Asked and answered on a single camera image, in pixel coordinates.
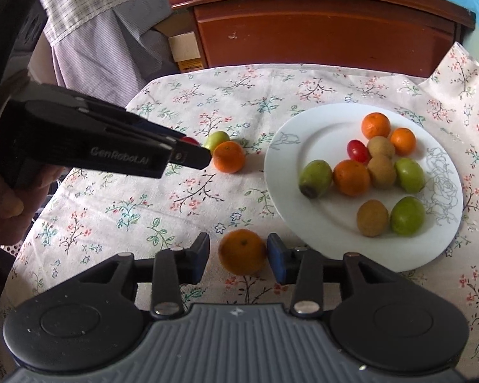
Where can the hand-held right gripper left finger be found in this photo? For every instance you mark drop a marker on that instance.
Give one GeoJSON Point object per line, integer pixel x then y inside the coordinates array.
{"type": "Point", "coordinates": [201, 256]}

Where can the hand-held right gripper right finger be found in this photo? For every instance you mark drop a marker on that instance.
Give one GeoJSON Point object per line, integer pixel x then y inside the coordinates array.
{"type": "Point", "coordinates": [275, 259]}

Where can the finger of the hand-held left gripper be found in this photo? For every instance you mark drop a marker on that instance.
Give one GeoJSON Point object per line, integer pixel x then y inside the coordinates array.
{"type": "Point", "coordinates": [155, 128]}
{"type": "Point", "coordinates": [191, 157]}

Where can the red cherry tomato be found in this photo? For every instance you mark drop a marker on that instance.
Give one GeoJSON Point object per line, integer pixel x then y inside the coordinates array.
{"type": "Point", "coordinates": [190, 141]}
{"type": "Point", "coordinates": [358, 150]}

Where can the white plate with line drawing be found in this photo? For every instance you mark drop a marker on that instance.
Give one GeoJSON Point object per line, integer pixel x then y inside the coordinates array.
{"type": "Point", "coordinates": [323, 223]}

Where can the green jujube with reddish end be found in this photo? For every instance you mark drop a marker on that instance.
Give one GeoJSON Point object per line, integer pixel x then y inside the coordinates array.
{"type": "Point", "coordinates": [315, 178]}

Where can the person's left hand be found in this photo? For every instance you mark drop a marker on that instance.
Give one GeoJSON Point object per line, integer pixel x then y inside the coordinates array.
{"type": "Point", "coordinates": [8, 211]}

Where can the floral tablecloth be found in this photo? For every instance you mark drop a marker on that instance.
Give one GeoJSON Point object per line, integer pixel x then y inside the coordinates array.
{"type": "Point", "coordinates": [123, 191]}

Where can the lilac striped cloth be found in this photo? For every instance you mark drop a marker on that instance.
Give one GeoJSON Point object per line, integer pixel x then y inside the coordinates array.
{"type": "Point", "coordinates": [91, 68]}

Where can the small white yellow box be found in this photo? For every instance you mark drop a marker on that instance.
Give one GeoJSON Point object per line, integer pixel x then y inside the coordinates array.
{"type": "Point", "coordinates": [185, 48]}

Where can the brown cardboard piece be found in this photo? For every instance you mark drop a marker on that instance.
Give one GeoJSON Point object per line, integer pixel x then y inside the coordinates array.
{"type": "Point", "coordinates": [175, 22]}

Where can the brown wooden nightstand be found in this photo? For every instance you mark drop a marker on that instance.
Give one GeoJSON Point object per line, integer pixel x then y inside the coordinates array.
{"type": "Point", "coordinates": [323, 36]}

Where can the blue printed blanket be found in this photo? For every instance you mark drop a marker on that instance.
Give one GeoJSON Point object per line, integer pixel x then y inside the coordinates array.
{"type": "Point", "coordinates": [475, 4]}

